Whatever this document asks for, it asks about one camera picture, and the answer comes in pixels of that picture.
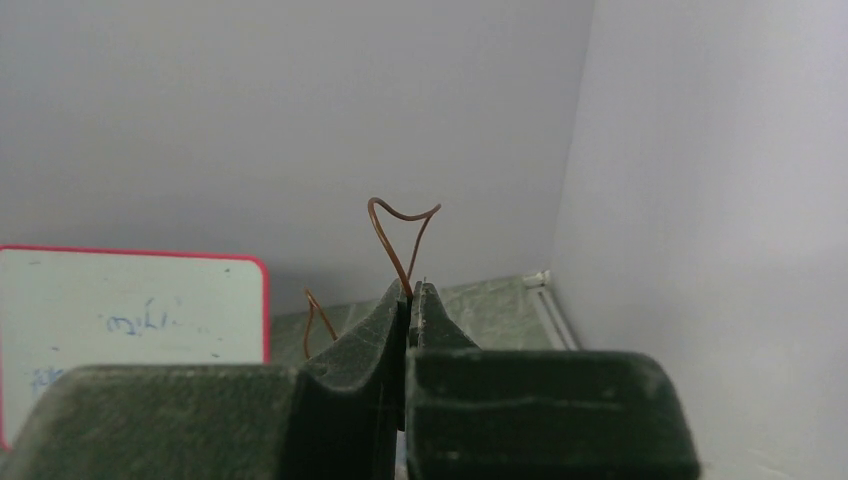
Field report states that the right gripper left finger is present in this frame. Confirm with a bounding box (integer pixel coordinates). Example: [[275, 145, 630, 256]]
[[1, 283, 408, 479]]

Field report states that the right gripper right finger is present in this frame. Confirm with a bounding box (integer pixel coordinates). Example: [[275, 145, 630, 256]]
[[405, 282, 701, 479]]

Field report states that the pink framed whiteboard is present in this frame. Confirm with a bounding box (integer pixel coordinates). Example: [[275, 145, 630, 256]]
[[1, 245, 270, 448]]

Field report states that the aluminium frame rail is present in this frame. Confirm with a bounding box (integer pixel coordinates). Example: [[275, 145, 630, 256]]
[[522, 270, 581, 351]]

